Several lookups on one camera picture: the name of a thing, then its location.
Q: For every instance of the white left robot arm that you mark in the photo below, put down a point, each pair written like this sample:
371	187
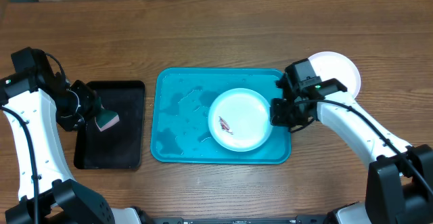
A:
48	192

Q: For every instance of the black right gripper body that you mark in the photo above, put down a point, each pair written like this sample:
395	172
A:
290	114

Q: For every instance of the green pink sponge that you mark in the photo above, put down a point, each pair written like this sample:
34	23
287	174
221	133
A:
105	119

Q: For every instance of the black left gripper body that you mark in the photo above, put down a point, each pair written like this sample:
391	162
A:
76	105

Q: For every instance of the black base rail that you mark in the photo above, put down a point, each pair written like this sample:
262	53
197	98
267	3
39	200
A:
300	219

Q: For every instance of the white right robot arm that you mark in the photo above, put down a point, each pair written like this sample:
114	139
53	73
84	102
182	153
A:
399	182

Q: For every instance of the teal serving tray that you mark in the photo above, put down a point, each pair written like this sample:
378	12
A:
183	99

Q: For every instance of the light blue plate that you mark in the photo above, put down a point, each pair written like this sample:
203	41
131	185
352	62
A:
239	120

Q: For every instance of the white plate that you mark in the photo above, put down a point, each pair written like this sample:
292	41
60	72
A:
332	65

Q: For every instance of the black water tray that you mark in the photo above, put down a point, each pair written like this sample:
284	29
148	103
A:
120	146

